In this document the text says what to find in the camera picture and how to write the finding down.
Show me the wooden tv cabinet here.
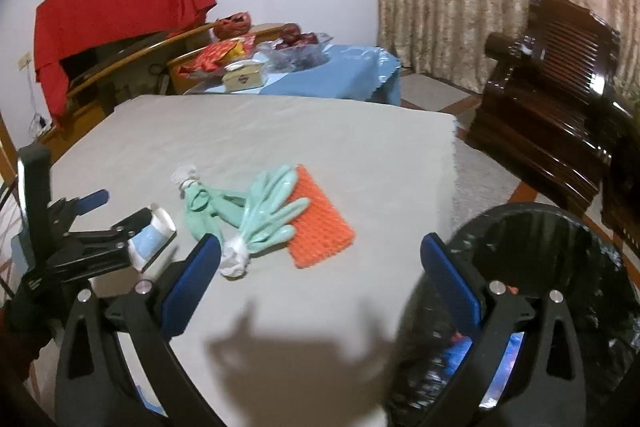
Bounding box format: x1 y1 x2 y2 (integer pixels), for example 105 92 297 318
37 23 286 168

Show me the grey tablecloth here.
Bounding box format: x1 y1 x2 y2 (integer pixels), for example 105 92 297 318
30 94 458 427

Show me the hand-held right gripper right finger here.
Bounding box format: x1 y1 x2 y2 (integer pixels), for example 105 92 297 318
420 233 587 427

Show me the cream tissue box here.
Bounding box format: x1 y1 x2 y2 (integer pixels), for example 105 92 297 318
221 59 267 92

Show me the white crumpled tissue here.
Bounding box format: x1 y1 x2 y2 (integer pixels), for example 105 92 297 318
220 239 251 279
170 164 203 188

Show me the black television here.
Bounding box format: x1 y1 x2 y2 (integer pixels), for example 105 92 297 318
60 34 171 84

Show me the blue scalloped table cover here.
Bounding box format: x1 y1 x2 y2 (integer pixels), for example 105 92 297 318
134 386 167 414

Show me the white blue medicine box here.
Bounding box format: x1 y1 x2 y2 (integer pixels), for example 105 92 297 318
127 203 177 273

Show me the red plastic bag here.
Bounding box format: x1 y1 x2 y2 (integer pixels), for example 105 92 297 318
214 12 251 38

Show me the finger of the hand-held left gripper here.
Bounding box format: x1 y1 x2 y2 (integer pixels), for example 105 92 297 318
47 189 110 233
70 208 152 256

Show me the glass fruit bowl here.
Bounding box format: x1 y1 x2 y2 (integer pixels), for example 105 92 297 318
256 32 333 70

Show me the dark wooden armchair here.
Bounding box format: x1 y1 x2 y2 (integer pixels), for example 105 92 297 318
465 0 633 218

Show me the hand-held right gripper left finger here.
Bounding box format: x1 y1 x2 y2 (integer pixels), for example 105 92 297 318
54 236 226 427

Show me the dark wooden side table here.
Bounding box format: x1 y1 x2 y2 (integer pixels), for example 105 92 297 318
600 132 640 253

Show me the red yellow snack packet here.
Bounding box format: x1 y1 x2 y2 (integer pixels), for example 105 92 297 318
220 34 258 58

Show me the light blue tablecloth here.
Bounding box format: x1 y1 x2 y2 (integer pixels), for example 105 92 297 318
182 44 402 105

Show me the bin with black bag liner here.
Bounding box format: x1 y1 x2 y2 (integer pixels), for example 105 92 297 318
387 202 640 427

